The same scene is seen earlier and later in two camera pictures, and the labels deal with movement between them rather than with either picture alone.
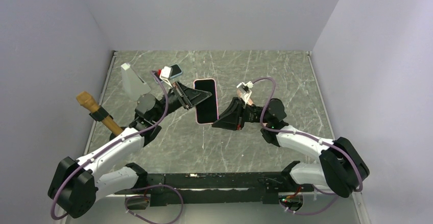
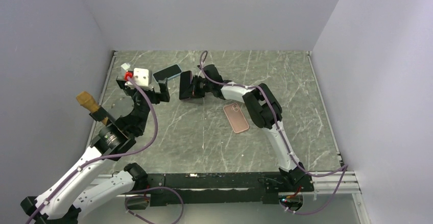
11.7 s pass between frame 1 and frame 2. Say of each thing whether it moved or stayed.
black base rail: stayed
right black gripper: moved
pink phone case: moved
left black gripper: moved
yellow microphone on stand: stayed
